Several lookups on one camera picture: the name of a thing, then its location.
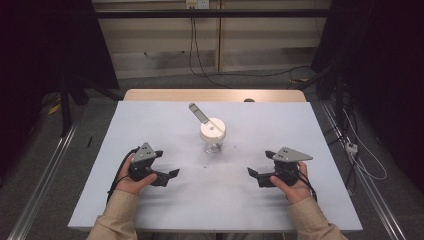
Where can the white wall outlet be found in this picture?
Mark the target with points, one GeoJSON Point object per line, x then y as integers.
{"type": "Point", "coordinates": [197, 3]}

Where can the aluminium floor rail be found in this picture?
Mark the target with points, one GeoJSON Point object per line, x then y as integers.
{"type": "Point", "coordinates": [366, 180]}
{"type": "Point", "coordinates": [40, 186]}

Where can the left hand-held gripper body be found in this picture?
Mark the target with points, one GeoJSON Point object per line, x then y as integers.
{"type": "Point", "coordinates": [144, 155]}

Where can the clear jar with beige lid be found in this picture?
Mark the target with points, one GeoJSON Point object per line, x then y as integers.
{"type": "Point", "coordinates": [212, 128]}

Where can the white power strip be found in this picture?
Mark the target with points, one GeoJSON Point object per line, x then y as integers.
{"type": "Point", "coordinates": [351, 148]}

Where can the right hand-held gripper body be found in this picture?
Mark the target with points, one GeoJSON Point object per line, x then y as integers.
{"type": "Point", "coordinates": [288, 158]}

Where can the person's right hand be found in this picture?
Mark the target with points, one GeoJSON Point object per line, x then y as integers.
{"type": "Point", "coordinates": [295, 191]}

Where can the wooden table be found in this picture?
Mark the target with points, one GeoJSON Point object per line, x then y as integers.
{"type": "Point", "coordinates": [213, 95]}

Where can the person's left hand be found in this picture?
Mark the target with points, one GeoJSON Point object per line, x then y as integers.
{"type": "Point", "coordinates": [131, 185]}

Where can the black metal stand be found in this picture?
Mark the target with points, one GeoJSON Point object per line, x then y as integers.
{"type": "Point", "coordinates": [65, 106]}

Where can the black horizontal frame bar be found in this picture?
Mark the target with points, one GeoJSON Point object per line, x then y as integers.
{"type": "Point", "coordinates": [213, 13]}

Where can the small dark round object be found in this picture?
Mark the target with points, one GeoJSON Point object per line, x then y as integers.
{"type": "Point", "coordinates": [249, 100]}

